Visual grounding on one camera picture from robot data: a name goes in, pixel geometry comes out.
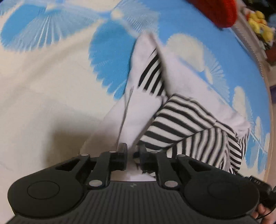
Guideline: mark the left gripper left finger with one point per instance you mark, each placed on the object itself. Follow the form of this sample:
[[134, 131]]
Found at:
[[105, 164]]

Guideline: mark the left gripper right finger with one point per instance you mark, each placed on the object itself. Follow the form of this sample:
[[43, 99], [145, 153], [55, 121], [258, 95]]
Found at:
[[160, 164]]

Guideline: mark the striped white hooded top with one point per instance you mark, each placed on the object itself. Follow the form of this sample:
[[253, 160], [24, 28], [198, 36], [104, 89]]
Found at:
[[168, 108]]

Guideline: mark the person right hand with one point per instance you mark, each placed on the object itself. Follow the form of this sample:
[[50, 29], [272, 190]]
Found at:
[[268, 215]]

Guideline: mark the blue white patterned bedsheet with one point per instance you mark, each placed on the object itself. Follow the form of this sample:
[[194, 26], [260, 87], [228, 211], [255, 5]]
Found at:
[[65, 64]]

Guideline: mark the red folded blanket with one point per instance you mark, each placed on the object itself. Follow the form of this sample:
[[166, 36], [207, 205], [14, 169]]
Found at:
[[223, 13]]

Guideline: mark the yellow plush toys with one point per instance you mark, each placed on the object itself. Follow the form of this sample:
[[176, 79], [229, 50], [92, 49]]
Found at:
[[259, 25]]

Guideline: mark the wooden bed frame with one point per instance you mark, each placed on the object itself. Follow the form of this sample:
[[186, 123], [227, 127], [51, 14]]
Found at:
[[242, 29]]

